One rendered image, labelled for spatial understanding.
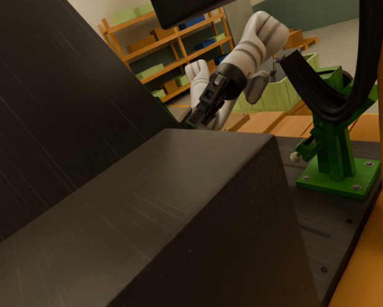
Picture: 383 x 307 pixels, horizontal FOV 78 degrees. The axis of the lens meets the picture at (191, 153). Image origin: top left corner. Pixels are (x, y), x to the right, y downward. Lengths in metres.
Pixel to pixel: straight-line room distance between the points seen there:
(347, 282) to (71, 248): 0.46
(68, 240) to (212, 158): 0.14
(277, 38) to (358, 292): 0.52
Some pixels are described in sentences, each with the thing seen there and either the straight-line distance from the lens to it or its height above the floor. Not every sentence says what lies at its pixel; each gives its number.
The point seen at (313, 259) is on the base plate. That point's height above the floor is 0.90.
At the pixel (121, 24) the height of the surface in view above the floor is 1.99.
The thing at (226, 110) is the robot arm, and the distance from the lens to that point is 0.75.
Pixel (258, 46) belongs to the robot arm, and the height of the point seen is 1.26.
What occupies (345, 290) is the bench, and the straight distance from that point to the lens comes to 0.53.
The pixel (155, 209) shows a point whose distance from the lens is 0.19.
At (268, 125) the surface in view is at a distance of 1.04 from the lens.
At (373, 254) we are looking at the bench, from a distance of 0.58.
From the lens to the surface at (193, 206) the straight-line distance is 0.17.
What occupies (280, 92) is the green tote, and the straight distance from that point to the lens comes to 1.34.
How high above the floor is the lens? 1.34
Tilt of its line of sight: 25 degrees down
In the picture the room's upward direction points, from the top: 25 degrees counter-clockwise
